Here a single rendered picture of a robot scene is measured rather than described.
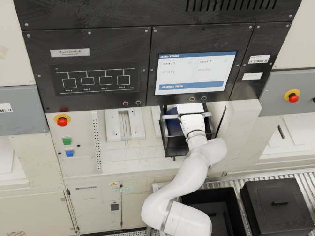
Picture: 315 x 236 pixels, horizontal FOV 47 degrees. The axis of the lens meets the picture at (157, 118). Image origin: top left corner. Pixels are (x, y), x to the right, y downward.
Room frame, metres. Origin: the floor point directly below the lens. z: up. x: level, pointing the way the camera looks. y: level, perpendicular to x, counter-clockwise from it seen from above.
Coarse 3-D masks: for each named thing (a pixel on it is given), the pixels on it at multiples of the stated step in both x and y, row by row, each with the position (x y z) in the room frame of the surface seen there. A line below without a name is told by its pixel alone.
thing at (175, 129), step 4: (172, 120) 1.07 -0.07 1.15; (176, 120) 1.07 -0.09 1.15; (168, 124) 1.06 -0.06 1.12; (172, 124) 1.07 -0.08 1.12; (176, 124) 1.07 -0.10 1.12; (168, 128) 1.06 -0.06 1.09; (172, 128) 1.07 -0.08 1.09; (176, 128) 1.07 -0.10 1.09; (180, 128) 1.08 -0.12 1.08; (168, 132) 1.06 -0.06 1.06; (172, 132) 1.07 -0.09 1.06; (176, 132) 1.07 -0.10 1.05; (180, 132) 1.08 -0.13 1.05
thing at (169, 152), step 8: (176, 104) 1.07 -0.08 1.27; (184, 104) 1.08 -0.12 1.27; (192, 104) 1.08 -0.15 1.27; (200, 104) 1.09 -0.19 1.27; (160, 112) 1.15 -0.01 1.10; (184, 112) 1.03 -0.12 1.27; (192, 112) 1.04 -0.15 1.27; (208, 112) 1.11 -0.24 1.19; (160, 120) 1.13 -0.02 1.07; (208, 120) 1.08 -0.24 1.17; (160, 128) 1.09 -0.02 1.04; (208, 128) 1.05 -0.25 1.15; (168, 136) 0.96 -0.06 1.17; (176, 136) 0.96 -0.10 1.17; (184, 136) 0.97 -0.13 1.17; (208, 136) 1.00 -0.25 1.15; (168, 144) 0.95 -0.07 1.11; (176, 144) 0.96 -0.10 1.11; (184, 144) 0.97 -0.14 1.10; (168, 152) 0.96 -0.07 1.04; (176, 152) 0.96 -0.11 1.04; (184, 152) 0.97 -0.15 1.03
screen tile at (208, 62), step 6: (198, 60) 0.97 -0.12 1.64; (204, 60) 0.98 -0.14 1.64; (210, 60) 0.98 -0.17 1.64; (216, 60) 0.99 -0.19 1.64; (222, 60) 0.99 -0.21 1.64; (228, 60) 1.00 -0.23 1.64; (198, 66) 0.97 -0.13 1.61; (204, 66) 0.98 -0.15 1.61; (210, 66) 0.98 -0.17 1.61; (216, 66) 0.99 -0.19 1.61; (222, 66) 1.00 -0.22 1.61; (228, 66) 1.00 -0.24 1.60; (198, 72) 0.97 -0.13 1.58; (204, 72) 0.98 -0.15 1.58; (210, 72) 0.99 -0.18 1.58; (216, 72) 0.99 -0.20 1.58; (222, 72) 1.00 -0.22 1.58; (198, 78) 0.98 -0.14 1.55; (204, 78) 0.98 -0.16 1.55; (210, 78) 0.99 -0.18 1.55; (216, 78) 0.99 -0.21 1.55; (222, 78) 1.00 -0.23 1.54
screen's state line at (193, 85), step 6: (162, 84) 0.94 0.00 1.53; (168, 84) 0.95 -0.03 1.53; (174, 84) 0.95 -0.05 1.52; (180, 84) 0.96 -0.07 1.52; (186, 84) 0.97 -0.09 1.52; (192, 84) 0.97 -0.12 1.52; (198, 84) 0.98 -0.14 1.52; (204, 84) 0.98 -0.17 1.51; (210, 84) 0.99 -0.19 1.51; (216, 84) 1.00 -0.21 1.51; (222, 84) 1.00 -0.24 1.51
